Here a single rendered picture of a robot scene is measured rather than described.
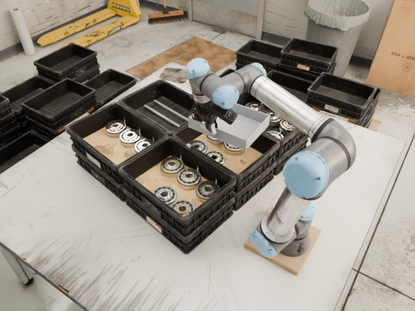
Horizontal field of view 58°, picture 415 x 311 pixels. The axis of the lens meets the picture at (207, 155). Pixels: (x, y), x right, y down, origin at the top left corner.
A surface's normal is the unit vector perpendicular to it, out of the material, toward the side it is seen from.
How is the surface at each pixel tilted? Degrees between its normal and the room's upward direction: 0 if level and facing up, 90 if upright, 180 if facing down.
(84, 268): 0
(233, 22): 90
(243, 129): 2
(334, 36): 95
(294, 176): 83
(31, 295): 0
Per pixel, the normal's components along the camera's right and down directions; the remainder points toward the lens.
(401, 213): 0.00, -0.74
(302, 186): -0.73, 0.36
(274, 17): -0.55, 0.56
